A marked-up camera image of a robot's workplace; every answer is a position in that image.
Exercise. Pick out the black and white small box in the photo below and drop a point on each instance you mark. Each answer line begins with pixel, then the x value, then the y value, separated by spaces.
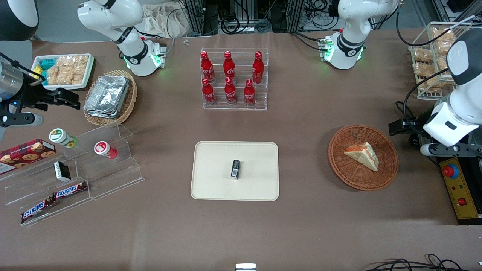
pixel 62 171

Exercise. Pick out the red cookie box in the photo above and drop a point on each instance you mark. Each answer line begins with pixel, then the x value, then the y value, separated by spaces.
pixel 26 154

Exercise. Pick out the red cola bottle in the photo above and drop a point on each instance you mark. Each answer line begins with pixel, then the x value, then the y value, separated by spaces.
pixel 229 67
pixel 230 93
pixel 208 94
pixel 258 69
pixel 207 67
pixel 249 95

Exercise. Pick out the yellow snack packet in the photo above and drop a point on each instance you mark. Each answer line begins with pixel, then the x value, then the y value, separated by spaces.
pixel 37 73

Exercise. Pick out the Snickers chocolate bar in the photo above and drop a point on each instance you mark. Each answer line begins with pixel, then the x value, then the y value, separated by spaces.
pixel 70 191
pixel 36 210

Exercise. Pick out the oval light wicker basket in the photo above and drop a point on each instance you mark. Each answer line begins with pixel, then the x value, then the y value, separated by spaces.
pixel 128 107

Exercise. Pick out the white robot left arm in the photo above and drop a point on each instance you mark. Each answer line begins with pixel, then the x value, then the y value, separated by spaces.
pixel 350 37

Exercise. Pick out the green lidded yogurt cup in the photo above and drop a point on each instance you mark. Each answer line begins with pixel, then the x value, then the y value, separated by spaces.
pixel 62 137

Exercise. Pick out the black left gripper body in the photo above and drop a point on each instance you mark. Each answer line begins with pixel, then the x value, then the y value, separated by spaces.
pixel 413 127

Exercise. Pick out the beige plastic tray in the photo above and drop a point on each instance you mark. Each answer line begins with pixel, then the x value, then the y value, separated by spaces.
pixel 214 177

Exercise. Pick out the clear acrylic bottle rack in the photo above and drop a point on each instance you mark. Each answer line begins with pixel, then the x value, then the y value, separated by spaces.
pixel 241 107

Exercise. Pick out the red lidded yogurt cup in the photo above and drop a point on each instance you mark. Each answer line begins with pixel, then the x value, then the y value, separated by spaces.
pixel 105 149

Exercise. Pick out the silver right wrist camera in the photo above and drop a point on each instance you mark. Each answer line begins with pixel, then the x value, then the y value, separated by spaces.
pixel 19 119

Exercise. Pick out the clear acrylic stepped display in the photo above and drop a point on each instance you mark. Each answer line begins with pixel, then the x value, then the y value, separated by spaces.
pixel 113 177

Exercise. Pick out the yellow emergency stop box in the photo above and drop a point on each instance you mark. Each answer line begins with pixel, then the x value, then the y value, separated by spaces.
pixel 461 195

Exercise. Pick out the small silver device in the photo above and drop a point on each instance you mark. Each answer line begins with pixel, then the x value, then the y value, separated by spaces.
pixel 245 267

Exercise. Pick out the triangle sandwich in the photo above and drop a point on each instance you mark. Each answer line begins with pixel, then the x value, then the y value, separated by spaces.
pixel 363 155

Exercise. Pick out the bagged snack packet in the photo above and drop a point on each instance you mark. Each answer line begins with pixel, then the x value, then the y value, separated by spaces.
pixel 440 39
pixel 422 55
pixel 433 84

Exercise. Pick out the bag of rice crackers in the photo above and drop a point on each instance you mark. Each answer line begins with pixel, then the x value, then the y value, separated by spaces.
pixel 67 69

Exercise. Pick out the round brown wicker basket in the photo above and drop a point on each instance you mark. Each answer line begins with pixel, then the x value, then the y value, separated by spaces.
pixel 350 173

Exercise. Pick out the white cloth bag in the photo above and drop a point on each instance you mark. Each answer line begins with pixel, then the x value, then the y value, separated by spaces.
pixel 162 20

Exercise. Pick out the white rectangular plastic tray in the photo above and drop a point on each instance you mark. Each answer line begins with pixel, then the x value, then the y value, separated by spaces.
pixel 62 87

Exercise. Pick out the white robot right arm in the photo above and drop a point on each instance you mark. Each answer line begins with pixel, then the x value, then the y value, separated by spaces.
pixel 131 49

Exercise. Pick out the teal snack packet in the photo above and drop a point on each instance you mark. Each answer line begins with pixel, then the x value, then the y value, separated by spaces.
pixel 47 64

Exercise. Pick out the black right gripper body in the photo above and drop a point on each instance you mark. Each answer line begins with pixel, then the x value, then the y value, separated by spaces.
pixel 31 96

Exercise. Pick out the stack of foil trays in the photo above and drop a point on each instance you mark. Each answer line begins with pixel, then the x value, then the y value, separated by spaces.
pixel 107 96

